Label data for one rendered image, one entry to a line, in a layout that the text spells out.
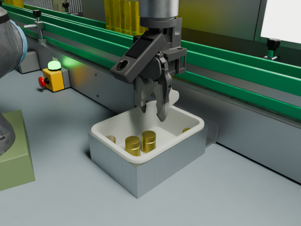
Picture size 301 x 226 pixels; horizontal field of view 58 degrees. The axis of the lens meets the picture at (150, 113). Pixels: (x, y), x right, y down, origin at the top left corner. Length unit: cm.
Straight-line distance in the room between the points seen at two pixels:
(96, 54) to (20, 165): 43
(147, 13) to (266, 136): 36
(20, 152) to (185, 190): 35
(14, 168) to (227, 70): 51
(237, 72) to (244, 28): 19
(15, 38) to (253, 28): 59
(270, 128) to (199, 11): 44
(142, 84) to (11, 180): 34
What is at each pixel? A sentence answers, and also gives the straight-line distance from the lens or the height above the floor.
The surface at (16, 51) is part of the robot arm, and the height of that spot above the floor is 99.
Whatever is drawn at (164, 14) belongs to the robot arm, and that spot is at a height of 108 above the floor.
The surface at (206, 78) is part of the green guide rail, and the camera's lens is 70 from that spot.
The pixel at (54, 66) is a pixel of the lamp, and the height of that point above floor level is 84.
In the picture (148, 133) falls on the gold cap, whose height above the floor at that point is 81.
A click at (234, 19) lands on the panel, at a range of 82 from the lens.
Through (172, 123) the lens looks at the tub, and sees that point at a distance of 70.
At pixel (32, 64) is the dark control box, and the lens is 129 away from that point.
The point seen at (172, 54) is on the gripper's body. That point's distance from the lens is 55.
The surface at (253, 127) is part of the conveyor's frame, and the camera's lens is 65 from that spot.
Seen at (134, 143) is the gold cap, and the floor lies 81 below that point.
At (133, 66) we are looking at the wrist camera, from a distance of 49.
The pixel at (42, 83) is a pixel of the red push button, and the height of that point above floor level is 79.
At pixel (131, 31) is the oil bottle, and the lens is 89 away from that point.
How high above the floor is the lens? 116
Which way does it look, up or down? 28 degrees down
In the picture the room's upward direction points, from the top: straight up
